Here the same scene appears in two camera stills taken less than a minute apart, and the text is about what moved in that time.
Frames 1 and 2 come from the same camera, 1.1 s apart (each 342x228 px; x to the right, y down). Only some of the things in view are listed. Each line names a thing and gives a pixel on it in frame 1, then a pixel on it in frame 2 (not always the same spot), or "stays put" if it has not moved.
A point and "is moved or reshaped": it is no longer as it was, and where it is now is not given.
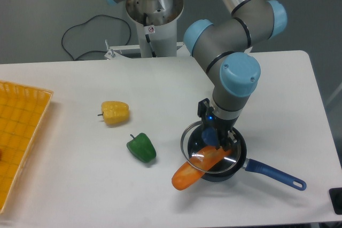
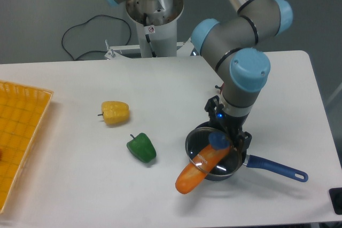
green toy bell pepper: (142, 147) stays put
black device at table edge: (335, 195) stays put
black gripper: (222, 126) → (233, 124)
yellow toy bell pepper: (115, 112) stays put
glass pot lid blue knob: (203, 156) is moved or reshaped
